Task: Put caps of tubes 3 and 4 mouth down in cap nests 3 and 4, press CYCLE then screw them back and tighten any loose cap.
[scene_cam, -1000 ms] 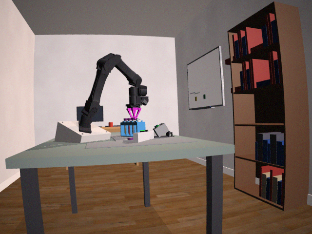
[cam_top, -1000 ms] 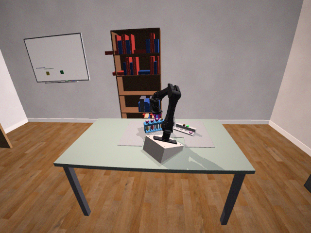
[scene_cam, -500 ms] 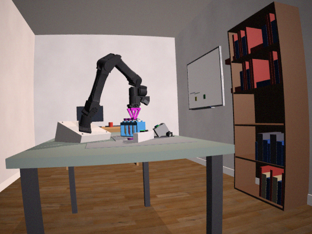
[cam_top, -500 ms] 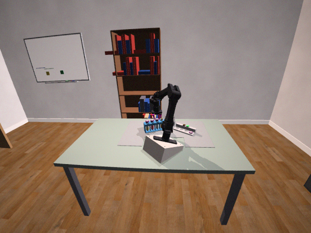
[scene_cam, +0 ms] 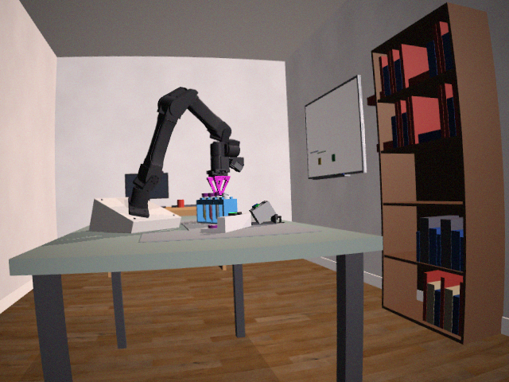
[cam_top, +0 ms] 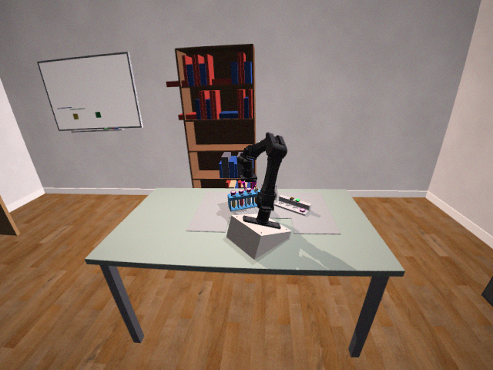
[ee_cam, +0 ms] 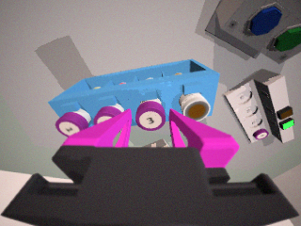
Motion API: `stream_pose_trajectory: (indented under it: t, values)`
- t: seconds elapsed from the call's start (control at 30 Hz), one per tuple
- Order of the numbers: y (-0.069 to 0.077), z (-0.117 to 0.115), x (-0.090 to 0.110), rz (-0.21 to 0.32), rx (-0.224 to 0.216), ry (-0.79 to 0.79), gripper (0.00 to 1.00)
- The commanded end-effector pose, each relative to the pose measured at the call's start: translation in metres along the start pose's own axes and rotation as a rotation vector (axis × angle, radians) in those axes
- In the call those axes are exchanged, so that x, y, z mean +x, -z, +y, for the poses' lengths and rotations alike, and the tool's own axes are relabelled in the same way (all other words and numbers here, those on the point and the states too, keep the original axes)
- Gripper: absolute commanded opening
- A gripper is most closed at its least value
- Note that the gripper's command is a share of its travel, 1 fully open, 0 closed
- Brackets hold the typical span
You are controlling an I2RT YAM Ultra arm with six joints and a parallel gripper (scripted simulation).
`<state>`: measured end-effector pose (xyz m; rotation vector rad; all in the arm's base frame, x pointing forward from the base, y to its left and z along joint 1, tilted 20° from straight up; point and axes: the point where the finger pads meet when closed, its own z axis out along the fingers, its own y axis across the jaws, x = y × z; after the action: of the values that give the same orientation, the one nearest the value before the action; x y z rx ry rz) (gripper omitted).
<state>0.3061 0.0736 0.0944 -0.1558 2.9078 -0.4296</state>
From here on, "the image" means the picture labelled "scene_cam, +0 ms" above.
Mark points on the blue tube rack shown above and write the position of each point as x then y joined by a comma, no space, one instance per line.
229,205

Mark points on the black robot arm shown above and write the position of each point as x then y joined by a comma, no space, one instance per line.
170,110

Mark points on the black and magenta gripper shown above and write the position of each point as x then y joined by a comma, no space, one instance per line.
217,174

